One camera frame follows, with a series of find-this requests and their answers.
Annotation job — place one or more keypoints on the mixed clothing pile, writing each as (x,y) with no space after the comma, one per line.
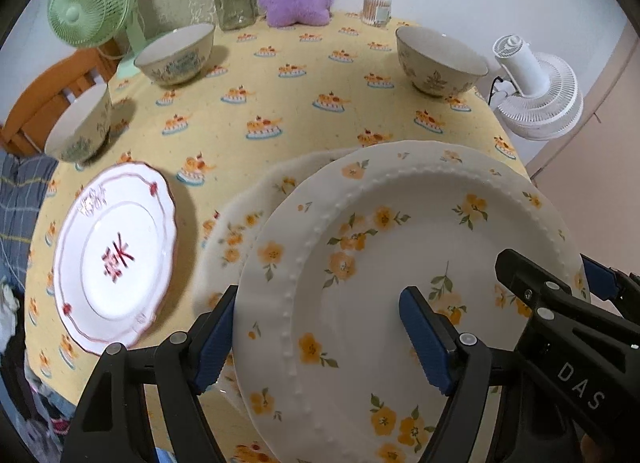
(30,418)

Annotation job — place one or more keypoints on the yellow floral plate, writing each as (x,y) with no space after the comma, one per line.
(360,268)
(235,223)

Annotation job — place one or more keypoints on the cotton swab container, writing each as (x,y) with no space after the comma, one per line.
(376,8)

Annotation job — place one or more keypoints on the floral ceramic bowl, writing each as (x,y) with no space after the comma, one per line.
(175,58)
(440,53)
(75,128)

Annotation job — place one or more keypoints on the blue plaid cloth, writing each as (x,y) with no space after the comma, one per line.
(20,213)

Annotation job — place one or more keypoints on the orange wooden chair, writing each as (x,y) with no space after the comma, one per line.
(40,93)

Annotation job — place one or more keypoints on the white plate with red character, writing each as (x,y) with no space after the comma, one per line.
(115,253)

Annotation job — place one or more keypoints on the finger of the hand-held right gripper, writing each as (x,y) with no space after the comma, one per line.
(597,275)
(530,275)

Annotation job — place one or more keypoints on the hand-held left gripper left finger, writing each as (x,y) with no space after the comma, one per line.
(217,338)

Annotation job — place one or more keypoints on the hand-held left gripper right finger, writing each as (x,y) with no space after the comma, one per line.
(425,333)

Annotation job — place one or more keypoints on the yellow printed tablecloth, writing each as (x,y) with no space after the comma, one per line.
(300,123)

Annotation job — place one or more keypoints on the white standing fan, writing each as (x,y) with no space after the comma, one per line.
(540,98)

